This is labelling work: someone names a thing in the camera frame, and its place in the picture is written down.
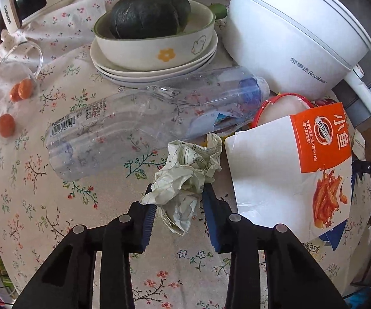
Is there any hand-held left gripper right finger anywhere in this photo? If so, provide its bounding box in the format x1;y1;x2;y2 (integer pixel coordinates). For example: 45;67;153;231
203;183;349;309

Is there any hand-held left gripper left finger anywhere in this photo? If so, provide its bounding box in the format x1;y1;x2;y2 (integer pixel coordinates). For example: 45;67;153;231
12;183;156;309

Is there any pale green paper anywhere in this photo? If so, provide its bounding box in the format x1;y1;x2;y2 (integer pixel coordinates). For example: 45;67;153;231
139;132;223;236

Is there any orange and white snack bag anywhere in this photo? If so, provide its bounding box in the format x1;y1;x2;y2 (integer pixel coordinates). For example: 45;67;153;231
224;102;355;240

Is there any floral tablecloth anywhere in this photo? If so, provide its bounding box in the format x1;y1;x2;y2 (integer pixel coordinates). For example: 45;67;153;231
0;0;371;309

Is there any red soda can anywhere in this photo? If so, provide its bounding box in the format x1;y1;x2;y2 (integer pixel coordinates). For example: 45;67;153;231
248;93;313;129

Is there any clear plastic bottle with barcode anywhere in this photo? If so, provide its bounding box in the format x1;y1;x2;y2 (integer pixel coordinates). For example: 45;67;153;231
44;85;257;181

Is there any white electric cooking pot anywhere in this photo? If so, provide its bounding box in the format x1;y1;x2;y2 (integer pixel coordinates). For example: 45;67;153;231
226;0;371;121

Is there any white bowl with flower print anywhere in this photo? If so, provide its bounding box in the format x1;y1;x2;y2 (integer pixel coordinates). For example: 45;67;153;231
94;0;216;71

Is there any small orange fruit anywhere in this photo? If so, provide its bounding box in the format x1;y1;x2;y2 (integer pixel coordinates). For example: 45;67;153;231
9;83;22;102
0;114;15;137
19;78;34;99

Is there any green lime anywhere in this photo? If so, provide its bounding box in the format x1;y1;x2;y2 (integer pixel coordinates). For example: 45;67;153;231
209;3;229;20

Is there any dark green kabocha squash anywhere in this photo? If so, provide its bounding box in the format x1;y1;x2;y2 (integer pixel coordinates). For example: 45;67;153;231
109;0;192;40

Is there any clear glass mug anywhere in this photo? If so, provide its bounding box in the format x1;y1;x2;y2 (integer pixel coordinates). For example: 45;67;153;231
0;35;44;81

